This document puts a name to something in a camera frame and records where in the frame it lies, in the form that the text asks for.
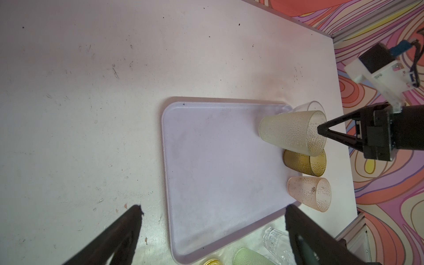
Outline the large pale green glass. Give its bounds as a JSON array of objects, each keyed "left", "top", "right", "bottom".
[{"left": 258, "top": 110, "right": 327, "bottom": 157}]

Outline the amber brown glass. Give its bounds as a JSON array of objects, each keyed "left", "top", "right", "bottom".
[{"left": 282, "top": 150, "right": 327, "bottom": 177}]

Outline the yellow glass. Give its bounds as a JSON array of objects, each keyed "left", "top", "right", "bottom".
[{"left": 203, "top": 258, "right": 223, "bottom": 265}]

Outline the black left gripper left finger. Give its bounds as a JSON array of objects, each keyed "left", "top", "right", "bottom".
[{"left": 65, "top": 205, "right": 144, "bottom": 265}]

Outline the pink glass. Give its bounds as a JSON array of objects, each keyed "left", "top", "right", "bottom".
[{"left": 287, "top": 176, "right": 332, "bottom": 213}]

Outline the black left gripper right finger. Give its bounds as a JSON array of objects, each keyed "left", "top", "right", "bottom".
[{"left": 285, "top": 204, "right": 373, "bottom": 265}]

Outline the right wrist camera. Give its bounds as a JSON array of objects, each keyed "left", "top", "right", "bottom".
[{"left": 344, "top": 40, "right": 424, "bottom": 113}]

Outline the pale green small glass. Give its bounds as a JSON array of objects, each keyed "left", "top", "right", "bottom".
[{"left": 233, "top": 247, "right": 274, "bottom": 265}]

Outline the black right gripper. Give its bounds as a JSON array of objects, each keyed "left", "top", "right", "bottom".
[{"left": 317, "top": 103, "right": 424, "bottom": 162}]

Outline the lavender rectangular plastic tray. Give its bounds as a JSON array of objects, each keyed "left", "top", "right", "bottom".
[{"left": 161, "top": 100, "right": 299, "bottom": 265}]

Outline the small clear glass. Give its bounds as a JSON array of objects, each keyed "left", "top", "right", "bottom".
[{"left": 263, "top": 227, "right": 296, "bottom": 265}]

